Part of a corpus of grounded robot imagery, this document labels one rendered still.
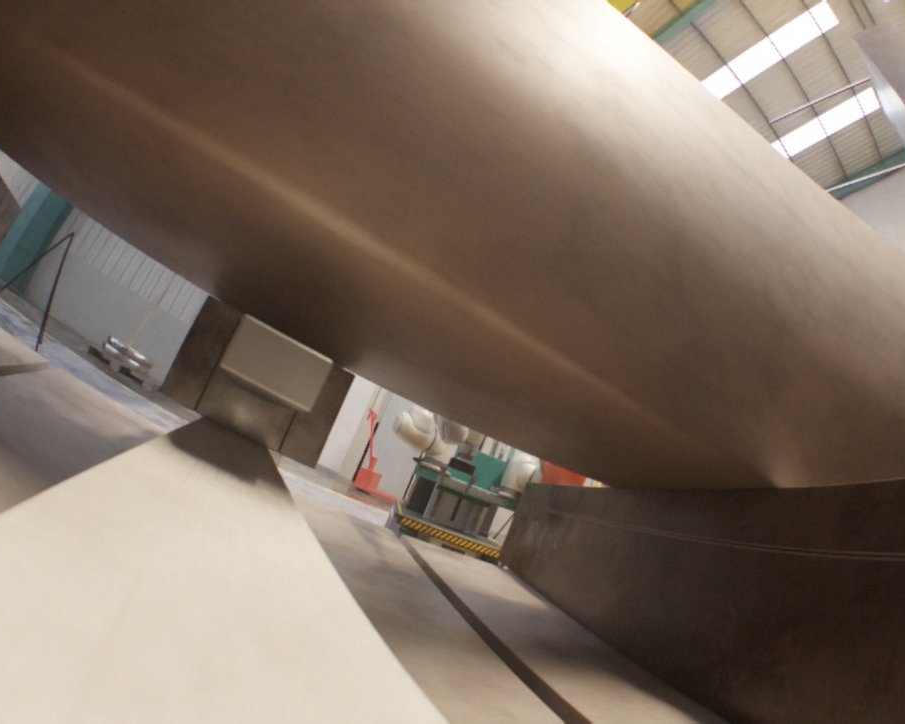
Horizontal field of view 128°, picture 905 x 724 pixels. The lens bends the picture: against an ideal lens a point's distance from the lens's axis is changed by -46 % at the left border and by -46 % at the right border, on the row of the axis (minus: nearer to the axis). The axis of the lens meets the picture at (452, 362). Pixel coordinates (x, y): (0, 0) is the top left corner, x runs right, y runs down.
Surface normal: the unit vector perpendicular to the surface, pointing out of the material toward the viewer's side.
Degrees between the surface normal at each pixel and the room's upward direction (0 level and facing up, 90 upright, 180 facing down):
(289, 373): 90
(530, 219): 90
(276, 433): 90
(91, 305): 90
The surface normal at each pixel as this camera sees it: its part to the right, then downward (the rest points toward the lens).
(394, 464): 0.44, -0.11
